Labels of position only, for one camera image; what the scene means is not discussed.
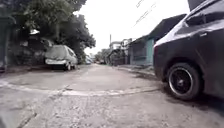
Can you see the distant buildings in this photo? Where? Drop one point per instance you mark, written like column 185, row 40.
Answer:
column 117, row 51

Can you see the distant vehicle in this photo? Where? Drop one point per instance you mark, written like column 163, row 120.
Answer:
column 88, row 60

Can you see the utility pole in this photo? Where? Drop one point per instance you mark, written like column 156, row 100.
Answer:
column 110, row 39

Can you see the teal walled building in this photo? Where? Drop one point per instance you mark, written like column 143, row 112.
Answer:
column 146, row 46

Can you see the grey concrete road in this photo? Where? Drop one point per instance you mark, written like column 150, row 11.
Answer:
column 100, row 103

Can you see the covered silver van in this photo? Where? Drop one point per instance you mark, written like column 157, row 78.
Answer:
column 61, row 57

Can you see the row of trees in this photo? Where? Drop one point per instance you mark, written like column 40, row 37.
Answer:
column 50, row 20

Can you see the dark car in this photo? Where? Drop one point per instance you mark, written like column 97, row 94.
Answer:
column 193, row 53

